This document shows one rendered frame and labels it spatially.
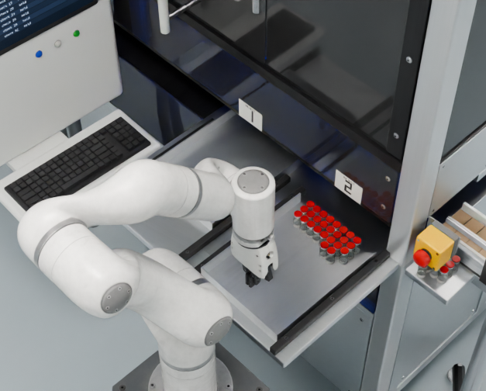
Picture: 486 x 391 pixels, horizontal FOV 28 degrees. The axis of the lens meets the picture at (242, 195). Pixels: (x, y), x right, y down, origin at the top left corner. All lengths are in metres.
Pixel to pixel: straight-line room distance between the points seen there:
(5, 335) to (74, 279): 1.90
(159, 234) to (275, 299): 0.35
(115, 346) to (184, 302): 1.54
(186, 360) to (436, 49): 0.79
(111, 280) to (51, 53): 1.22
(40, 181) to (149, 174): 1.15
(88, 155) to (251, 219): 0.94
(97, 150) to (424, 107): 1.05
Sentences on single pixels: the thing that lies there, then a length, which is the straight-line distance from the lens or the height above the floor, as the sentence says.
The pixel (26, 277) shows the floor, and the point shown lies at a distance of 3.53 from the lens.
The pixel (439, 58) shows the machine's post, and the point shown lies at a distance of 1.92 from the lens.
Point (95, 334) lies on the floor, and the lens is 3.35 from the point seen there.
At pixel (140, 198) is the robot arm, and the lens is 1.54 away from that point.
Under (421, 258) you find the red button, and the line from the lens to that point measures 2.27.
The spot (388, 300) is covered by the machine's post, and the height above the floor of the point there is 0.71.
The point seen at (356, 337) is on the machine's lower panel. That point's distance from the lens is 2.81.
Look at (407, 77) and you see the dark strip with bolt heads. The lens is 2.01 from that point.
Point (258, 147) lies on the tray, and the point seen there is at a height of 0.88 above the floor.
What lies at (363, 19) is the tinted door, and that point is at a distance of 2.03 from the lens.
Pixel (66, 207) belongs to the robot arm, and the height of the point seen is 1.61.
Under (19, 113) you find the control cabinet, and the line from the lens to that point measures 2.69.
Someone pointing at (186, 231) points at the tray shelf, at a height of 0.88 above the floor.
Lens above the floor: 2.82
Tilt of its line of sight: 50 degrees down
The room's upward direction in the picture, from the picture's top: straight up
